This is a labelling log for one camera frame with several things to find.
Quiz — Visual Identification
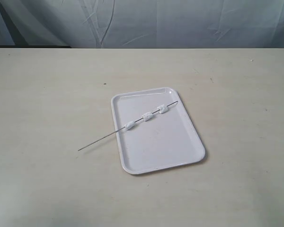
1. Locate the white paper roll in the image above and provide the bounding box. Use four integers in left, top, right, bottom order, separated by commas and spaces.
157, 105, 169, 114
124, 121, 136, 130
142, 112, 153, 122

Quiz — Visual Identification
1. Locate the thin metal skewer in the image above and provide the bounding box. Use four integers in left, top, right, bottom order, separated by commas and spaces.
78, 100, 178, 151

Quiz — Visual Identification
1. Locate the white rectangular plastic tray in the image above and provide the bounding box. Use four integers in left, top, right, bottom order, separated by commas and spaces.
111, 87, 205, 175

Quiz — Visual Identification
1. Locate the grey-blue backdrop cloth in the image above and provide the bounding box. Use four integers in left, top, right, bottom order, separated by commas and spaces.
0, 0, 284, 48

